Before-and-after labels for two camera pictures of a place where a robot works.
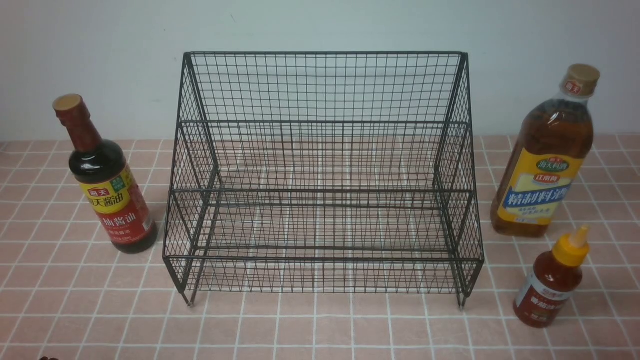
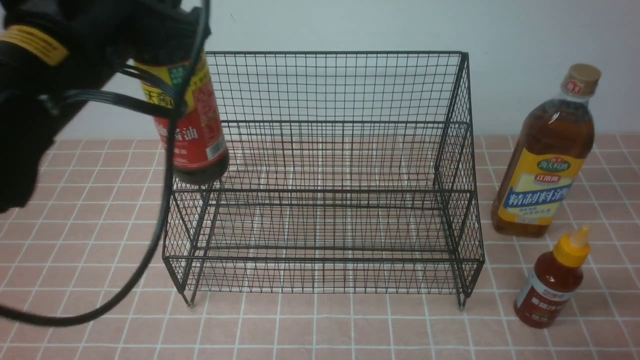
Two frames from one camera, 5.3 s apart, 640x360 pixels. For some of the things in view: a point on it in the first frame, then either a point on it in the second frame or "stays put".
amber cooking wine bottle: (545, 158) stays put
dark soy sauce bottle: (98, 166) -> (203, 155)
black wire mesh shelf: (323, 173) stays put
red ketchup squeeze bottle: (554, 277) stays put
